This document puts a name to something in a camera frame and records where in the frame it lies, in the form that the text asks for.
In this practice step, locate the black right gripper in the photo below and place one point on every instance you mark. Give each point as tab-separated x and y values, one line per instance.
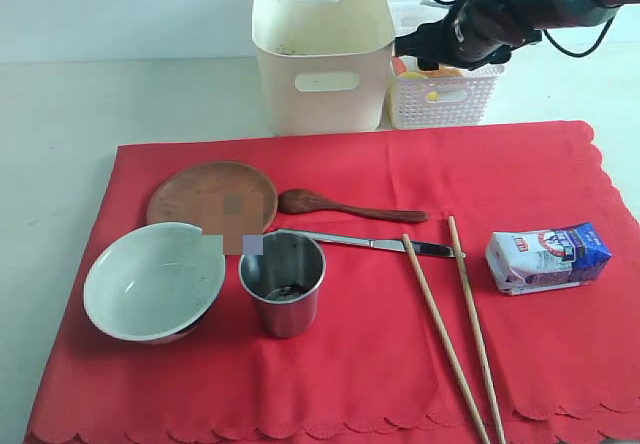
473	34

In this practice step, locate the orange fried food piece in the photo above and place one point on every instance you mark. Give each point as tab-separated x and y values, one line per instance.
447	71

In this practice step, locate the red sausage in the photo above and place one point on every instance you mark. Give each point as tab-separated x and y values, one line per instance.
398	66

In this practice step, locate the yellow lemon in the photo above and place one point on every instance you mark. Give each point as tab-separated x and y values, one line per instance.
432	96

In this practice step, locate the blue white milk carton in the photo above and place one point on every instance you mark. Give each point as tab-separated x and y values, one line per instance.
543	260

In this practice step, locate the stainless steel cup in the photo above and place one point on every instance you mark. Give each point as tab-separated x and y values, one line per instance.
284	281

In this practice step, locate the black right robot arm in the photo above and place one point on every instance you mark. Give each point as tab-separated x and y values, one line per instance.
545	15

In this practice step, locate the white perforated plastic basket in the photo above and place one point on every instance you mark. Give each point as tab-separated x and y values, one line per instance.
463	97

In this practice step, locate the cream plastic bin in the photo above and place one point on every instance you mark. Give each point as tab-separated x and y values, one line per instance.
324	64

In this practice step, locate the steel table knife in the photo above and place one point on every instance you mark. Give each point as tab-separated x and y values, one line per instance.
396	245

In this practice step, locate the dark wooden spoon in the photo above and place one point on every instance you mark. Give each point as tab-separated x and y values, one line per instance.
303	201

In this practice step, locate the red scalloped table cloth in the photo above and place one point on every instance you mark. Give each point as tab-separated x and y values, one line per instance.
371	369

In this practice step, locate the brown wooden plate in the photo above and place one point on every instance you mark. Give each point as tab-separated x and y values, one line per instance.
197	194

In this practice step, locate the white ceramic bowl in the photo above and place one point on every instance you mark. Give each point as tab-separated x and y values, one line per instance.
155	284

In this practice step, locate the left wooden chopstick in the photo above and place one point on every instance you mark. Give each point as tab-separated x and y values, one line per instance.
446	341

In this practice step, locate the wooden chopstick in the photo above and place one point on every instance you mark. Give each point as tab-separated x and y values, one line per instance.
446	341
477	331

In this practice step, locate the right wooden chopstick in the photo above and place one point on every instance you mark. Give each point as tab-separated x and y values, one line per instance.
477	331

